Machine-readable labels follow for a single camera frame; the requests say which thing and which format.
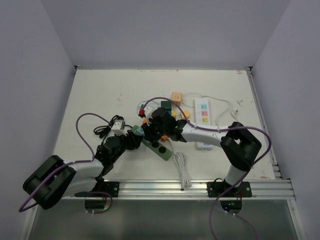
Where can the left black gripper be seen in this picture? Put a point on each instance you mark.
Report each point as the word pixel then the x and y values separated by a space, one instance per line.
pixel 133 140

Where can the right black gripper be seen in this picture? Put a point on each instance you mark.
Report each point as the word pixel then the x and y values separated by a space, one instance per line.
pixel 147 129

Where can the orange power strip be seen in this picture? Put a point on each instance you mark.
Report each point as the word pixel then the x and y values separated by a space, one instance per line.
pixel 164 137

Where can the dark green dragon charger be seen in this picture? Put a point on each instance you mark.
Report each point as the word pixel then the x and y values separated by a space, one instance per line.
pixel 166 105

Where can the light cyan plug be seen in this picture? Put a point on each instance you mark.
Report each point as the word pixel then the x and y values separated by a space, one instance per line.
pixel 139 131

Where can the green power strip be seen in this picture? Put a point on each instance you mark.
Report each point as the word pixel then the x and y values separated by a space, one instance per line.
pixel 158 148

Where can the wooden beige cube plug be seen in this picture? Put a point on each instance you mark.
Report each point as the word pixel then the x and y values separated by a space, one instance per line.
pixel 176 97

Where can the white power strip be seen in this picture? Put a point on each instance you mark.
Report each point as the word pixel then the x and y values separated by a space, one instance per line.
pixel 202 118

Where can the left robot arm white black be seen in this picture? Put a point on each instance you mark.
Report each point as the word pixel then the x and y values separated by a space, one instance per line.
pixel 56 178

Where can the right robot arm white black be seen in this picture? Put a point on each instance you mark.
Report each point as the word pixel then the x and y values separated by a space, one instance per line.
pixel 240 146

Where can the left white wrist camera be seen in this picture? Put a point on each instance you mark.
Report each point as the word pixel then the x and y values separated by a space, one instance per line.
pixel 118 127

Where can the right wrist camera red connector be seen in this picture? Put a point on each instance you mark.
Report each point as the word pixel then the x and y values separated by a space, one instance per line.
pixel 146 112

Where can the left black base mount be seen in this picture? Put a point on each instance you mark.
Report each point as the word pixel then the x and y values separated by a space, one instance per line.
pixel 101 188

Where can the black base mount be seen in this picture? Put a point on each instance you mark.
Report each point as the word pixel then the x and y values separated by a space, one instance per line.
pixel 101 188
pixel 223 189

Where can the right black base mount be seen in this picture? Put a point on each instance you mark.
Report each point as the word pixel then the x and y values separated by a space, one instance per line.
pixel 223 189

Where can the aluminium front rail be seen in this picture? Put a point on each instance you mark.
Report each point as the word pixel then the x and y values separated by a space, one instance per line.
pixel 171 190

